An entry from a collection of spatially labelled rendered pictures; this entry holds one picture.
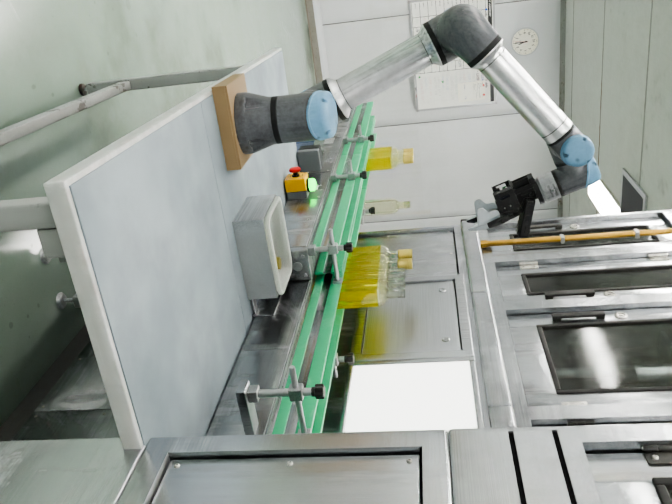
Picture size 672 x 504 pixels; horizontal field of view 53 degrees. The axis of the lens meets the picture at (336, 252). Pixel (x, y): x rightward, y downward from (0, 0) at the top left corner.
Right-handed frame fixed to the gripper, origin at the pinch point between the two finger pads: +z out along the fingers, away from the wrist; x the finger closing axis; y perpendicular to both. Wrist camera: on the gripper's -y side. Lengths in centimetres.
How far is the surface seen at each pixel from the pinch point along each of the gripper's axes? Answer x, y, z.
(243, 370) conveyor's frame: 49, 9, 56
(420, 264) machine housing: -42, -24, 26
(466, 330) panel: 8.7, -25.3, 13.0
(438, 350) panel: 17.0, -23.3, 20.9
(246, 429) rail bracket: 72, 8, 50
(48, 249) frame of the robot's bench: 88, 59, 51
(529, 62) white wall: -593, -94, -74
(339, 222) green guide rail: -15.4, 11.5, 37.6
